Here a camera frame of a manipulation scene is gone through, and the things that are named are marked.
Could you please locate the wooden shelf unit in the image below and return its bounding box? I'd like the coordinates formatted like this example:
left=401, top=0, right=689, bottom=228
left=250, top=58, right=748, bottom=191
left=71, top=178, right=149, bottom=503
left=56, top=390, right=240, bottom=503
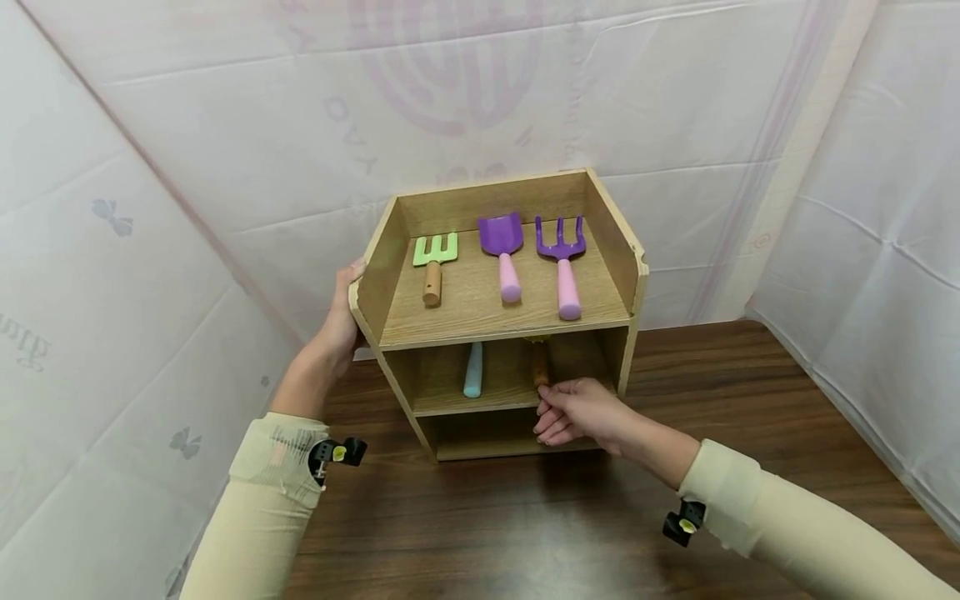
left=347, top=167, right=651, bottom=463

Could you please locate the purple fork with pink handle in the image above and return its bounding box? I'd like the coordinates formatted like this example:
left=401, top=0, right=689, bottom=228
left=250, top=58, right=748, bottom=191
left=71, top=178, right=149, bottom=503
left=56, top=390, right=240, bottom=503
left=533, top=215, right=587, bottom=323

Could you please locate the person's right forearm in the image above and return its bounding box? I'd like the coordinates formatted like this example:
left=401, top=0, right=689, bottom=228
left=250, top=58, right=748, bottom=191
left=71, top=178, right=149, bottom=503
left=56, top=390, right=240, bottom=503
left=616, top=412, right=960, bottom=600

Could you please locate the black wrist band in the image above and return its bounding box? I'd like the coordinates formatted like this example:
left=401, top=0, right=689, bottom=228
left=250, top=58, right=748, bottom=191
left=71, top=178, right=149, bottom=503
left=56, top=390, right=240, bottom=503
left=307, top=436, right=369, bottom=488
left=662, top=497, right=708, bottom=549

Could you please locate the person's left forearm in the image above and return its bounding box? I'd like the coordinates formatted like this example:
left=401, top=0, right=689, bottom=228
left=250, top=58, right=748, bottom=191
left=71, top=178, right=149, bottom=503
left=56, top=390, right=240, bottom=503
left=178, top=346, right=338, bottom=600

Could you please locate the person's left hand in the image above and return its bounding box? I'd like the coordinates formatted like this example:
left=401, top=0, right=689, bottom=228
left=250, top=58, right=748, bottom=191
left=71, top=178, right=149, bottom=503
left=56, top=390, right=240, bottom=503
left=309, top=257, right=369, bottom=378

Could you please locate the tool with brown wooden handle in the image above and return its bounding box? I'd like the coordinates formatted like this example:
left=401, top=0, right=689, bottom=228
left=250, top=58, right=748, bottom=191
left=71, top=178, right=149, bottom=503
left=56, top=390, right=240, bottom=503
left=524, top=336, right=553, bottom=392

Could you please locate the person's right hand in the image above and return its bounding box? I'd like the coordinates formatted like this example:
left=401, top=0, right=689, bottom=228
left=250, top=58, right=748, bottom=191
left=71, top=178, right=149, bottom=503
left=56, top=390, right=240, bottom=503
left=532, top=377, right=640, bottom=456

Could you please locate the purple shovel with pink handle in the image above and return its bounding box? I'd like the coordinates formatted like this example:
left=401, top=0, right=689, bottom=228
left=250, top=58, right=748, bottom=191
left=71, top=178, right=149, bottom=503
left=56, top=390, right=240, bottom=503
left=477, top=212, right=525, bottom=305

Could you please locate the green rake with wooden handle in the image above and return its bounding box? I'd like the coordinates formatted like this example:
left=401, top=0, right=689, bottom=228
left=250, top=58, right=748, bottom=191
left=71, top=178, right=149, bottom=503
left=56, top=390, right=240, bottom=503
left=412, top=232, right=459, bottom=308

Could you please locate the tool with light blue handle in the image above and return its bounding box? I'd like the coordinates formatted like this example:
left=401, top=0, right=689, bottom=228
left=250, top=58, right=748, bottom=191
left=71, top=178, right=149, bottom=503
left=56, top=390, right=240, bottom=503
left=462, top=341, right=486, bottom=400

